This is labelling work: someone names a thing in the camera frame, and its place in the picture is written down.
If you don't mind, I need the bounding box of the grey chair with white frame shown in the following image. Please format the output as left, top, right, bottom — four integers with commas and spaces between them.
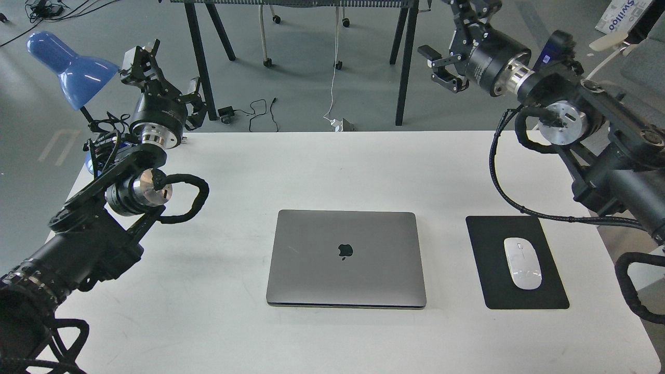
586, 14, 664, 111

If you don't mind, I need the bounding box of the black cable bundle on floor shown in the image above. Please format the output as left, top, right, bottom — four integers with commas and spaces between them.
0, 0, 115, 48

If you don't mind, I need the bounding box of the black power adapter with cable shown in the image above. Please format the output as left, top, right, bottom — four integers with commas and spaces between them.
217, 97, 280, 132

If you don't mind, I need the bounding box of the blue desk lamp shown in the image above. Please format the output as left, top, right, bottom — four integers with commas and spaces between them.
26, 31, 120, 175

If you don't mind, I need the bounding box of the black background table frame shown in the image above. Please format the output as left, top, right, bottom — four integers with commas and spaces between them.
170, 0, 432, 127

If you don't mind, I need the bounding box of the white computer mouse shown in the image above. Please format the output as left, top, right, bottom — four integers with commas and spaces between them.
503, 237, 542, 290

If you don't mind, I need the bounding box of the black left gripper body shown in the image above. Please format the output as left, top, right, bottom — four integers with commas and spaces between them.
130, 79, 187, 138

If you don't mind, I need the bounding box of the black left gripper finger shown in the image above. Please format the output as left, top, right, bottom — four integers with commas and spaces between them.
180, 77, 208, 130
119, 39, 168, 95

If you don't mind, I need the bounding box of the white charger cable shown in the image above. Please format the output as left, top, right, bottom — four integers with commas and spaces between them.
323, 6, 355, 132

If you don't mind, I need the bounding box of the white rolling chair base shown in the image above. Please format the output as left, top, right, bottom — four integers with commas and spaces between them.
258, 5, 350, 70

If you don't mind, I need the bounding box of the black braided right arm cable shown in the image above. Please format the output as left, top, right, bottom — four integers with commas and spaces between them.
488, 106, 647, 229

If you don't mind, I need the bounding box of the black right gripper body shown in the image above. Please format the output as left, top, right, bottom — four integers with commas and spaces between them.
465, 29, 531, 97

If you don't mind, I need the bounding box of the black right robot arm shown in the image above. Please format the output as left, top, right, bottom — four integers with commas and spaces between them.
418, 1, 663, 246

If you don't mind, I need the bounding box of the black mouse pad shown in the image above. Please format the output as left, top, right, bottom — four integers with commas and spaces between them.
465, 216, 570, 310

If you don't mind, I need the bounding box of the white cardboard box blue print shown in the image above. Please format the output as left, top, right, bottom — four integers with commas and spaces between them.
595, 1, 654, 35

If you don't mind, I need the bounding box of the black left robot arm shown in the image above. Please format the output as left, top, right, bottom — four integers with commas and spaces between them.
2, 32, 209, 373

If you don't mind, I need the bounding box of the grey laptop computer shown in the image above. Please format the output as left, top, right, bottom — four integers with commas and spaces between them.
266, 210, 427, 309

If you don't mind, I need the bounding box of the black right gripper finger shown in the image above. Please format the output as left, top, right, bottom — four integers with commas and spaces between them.
444, 1, 502, 55
417, 45, 469, 93

